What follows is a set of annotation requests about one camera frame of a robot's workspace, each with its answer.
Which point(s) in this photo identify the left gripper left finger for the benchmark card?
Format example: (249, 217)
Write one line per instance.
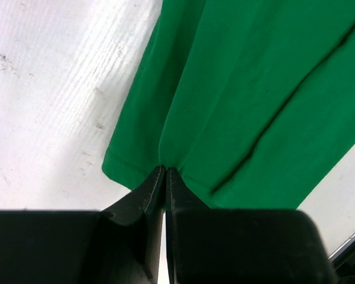
(120, 244)

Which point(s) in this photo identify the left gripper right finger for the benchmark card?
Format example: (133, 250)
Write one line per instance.
(206, 245)

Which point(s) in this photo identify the green t shirt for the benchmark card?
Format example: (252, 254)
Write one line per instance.
(253, 102)

